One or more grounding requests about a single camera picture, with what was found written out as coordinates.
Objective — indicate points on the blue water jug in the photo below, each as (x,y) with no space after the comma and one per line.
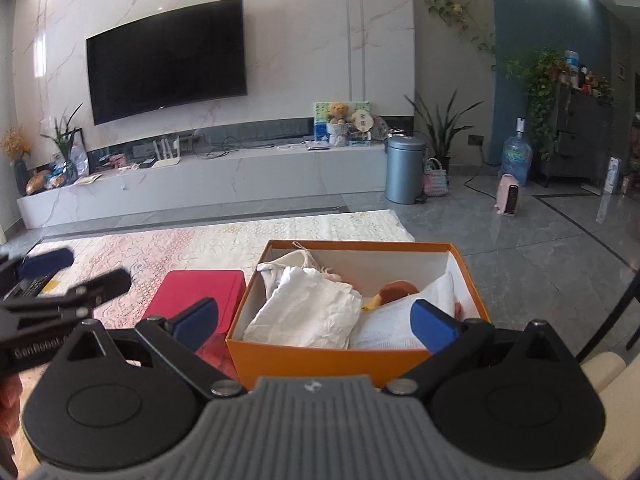
(516,155)

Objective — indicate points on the orange cardboard box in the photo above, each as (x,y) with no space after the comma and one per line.
(310,365)

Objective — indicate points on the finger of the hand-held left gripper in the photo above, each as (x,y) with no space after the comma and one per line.
(47,262)
(107,285)

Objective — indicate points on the vase of dried orange flowers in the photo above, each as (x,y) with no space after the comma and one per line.
(15,150)

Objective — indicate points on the dark grey cabinet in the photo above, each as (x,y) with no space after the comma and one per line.
(580,135)

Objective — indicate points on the white router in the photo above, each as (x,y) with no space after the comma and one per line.
(166,160)

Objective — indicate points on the woven pastel basket bag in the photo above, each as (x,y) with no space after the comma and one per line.
(436,180)

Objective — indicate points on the round paddle fan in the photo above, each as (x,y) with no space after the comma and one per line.
(361,122)

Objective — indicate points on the green plant in vase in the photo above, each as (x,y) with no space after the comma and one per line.
(65,145)

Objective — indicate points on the dark chair leg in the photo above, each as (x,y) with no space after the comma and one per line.
(612,310)

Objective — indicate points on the trailing pothos plant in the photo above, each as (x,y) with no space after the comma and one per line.
(537,85)

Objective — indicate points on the black wall television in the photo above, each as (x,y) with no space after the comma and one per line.
(167,60)

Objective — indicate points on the decorative plate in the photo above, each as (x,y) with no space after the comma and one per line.
(379,127)

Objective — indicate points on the white mesh cloth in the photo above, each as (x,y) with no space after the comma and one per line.
(385,325)

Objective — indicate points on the blue-grey trash can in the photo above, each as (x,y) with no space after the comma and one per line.
(406,170)

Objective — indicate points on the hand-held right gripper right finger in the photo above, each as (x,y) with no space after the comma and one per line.
(432,322)

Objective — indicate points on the tall-leaved potted plant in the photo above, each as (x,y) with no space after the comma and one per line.
(442,130)

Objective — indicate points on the brown teddy bear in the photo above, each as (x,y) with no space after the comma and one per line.
(338,112)

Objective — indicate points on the patterned pink table cover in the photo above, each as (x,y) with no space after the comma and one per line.
(200,245)

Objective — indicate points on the brown cloth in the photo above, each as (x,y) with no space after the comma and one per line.
(397,290)

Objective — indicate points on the green picture board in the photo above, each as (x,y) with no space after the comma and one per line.
(321,120)

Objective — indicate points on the black remote control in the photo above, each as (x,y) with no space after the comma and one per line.
(35,286)

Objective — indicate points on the cream sofa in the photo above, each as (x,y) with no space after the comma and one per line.
(617,400)

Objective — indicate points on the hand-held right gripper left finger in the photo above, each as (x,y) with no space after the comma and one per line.
(196,322)

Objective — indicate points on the person's left hand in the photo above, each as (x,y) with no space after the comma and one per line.
(10,402)

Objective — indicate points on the white marble tv console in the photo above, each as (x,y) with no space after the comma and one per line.
(240,180)

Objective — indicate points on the hanging vine plant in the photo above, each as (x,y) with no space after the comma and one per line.
(455,12)

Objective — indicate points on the red-lidded clear box of balls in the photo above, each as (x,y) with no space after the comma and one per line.
(195,292)

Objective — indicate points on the tall white carton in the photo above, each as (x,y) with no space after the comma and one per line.
(611,175)

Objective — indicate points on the pink space heater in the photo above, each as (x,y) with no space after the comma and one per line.
(507,195)

